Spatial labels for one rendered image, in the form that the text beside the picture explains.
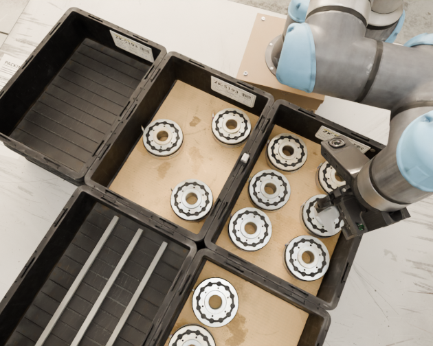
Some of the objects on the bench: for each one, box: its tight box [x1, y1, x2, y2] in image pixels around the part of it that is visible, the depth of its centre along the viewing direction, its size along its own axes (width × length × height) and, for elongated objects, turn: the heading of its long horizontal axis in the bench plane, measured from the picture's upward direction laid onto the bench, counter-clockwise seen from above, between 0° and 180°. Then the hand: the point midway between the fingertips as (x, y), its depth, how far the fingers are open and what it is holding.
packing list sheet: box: [0, 54, 25, 159], centre depth 104 cm, size 33×23×1 cm
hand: (331, 205), depth 66 cm, fingers open, 5 cm apart
